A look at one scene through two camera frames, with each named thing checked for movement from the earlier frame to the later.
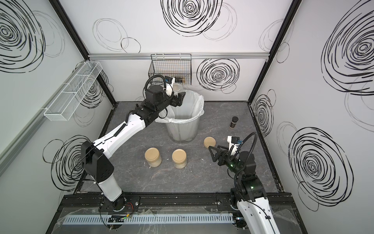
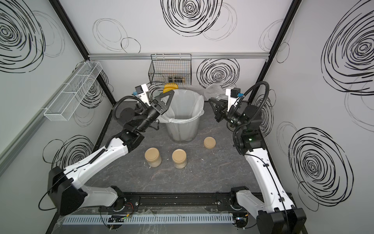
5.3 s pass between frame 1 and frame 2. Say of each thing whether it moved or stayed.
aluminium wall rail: stayed
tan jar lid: stayed
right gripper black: moved
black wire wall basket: stayed
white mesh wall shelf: stayed
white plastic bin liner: stayed
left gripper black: moved
